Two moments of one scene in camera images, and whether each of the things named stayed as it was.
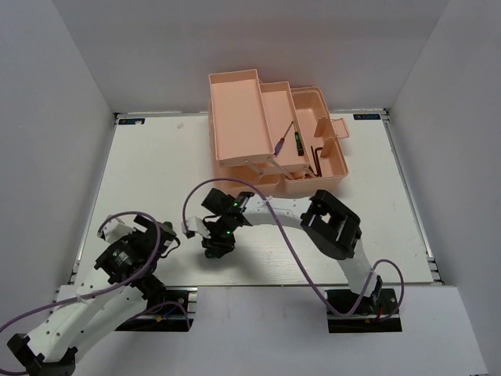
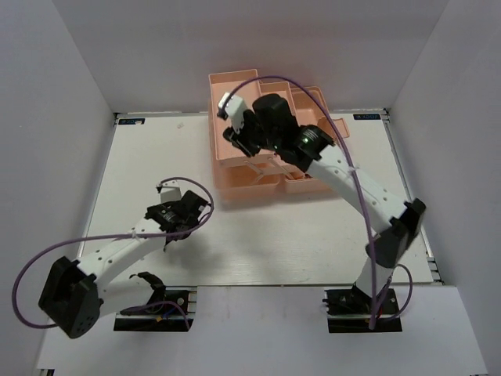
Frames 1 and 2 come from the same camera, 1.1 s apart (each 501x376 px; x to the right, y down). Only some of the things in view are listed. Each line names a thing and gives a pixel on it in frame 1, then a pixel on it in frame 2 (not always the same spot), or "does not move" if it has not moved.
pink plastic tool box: (282, 141) does not move
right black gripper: (214, 242) -> (238, 140)
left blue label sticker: (131, 121) does not move
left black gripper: (131, 237) -> (168, 204)
